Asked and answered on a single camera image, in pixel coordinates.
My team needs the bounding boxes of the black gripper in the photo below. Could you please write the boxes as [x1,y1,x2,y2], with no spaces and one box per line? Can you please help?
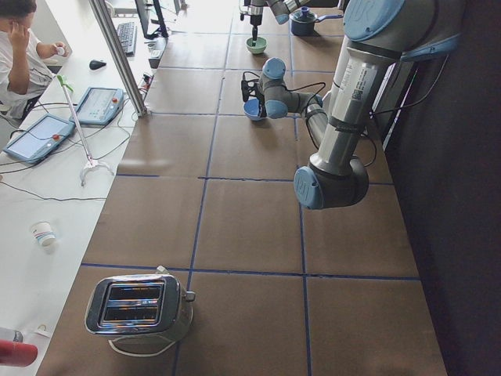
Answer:
[248,0,265,44]

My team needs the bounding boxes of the green bowl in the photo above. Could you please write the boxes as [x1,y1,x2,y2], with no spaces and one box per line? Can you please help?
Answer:
[246,37,267,55]

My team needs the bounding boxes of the blue bowl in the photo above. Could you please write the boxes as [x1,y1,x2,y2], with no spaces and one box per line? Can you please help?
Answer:
[243,98,267,121]

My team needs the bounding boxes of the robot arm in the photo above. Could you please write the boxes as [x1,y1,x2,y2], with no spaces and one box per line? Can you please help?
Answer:
[257,1,466,209]
[243,0,308,45]

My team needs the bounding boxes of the blue saucepan with lid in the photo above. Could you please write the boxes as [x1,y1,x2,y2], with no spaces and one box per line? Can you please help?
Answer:
[290,6,343,36]

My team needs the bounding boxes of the black monitor stand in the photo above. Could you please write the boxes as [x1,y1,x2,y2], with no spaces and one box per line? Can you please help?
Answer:
[135,0,169,40]

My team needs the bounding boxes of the black keyboard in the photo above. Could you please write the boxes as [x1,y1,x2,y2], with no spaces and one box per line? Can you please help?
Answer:
[116,22,137,56]

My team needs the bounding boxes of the black computer mouse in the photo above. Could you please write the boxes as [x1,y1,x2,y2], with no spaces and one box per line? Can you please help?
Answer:
[88,60,106,71]

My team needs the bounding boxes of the far teach pendant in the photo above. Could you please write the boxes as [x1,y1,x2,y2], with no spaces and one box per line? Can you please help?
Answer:
[75,87,124,128]

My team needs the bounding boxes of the teach pendant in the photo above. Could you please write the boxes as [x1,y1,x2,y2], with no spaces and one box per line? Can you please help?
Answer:
[75,87,124,128]
[3,114,75,165]

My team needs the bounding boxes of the near teach pendant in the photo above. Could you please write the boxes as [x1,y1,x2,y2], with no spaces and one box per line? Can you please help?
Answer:
[3,114,75,165]

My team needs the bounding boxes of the seated person white shirt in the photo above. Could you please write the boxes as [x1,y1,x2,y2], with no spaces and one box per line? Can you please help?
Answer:
[1,0,69,122]

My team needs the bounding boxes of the paper cup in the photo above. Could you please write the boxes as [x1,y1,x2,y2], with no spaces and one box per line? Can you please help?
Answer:
[30,221,56,247]

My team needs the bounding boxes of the silver toaster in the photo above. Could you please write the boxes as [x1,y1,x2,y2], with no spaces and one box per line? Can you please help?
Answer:
[85,266,196,358]

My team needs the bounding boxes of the red bottle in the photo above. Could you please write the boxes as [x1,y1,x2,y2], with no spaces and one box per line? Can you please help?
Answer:
[1,327,38,367]

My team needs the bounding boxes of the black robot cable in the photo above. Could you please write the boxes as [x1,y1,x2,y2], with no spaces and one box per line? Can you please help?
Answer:
[285,54,451,165]

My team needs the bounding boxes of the aluminium frame post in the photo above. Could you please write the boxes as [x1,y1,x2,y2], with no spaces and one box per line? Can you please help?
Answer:
[89,0,147,118]

